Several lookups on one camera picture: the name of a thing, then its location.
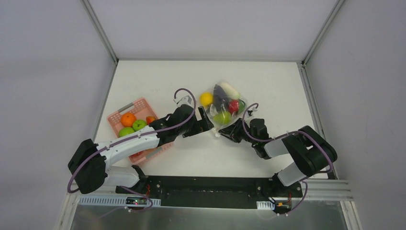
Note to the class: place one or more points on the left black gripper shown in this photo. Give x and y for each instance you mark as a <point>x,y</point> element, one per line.
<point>201,124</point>

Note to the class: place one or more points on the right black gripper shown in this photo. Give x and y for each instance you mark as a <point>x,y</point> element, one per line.
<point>234,131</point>

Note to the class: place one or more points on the green fake lime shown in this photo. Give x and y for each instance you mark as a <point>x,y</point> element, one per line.
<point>222,118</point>

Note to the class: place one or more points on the clear zip top bag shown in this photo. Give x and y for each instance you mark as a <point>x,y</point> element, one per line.
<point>212,111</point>

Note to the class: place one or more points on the white fake radish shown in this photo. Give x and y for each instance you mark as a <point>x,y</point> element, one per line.
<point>230,91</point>

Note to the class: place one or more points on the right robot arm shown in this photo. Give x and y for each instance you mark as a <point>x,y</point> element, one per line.
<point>310,153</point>

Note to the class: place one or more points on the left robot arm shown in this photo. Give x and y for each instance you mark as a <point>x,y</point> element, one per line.
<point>93,165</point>

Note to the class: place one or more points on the yellow fake lemon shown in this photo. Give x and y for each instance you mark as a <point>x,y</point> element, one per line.
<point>206,99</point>

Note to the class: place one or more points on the red fake mango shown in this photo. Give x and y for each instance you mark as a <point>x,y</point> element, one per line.
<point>150,119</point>

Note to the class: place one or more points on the red fake apple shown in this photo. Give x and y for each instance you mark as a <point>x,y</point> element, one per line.
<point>136,154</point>

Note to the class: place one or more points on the orange fake fruit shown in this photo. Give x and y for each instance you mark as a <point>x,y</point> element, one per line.
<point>128,119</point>

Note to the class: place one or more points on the large green fake apple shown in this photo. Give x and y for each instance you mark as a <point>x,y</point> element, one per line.
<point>125,131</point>

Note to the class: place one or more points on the pink plastic basket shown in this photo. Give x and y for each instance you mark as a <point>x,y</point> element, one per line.
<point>141,109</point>

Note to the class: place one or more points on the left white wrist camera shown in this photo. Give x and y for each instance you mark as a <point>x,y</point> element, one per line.
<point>186,100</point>

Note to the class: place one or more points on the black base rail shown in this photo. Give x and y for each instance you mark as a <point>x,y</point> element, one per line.
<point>212,192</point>

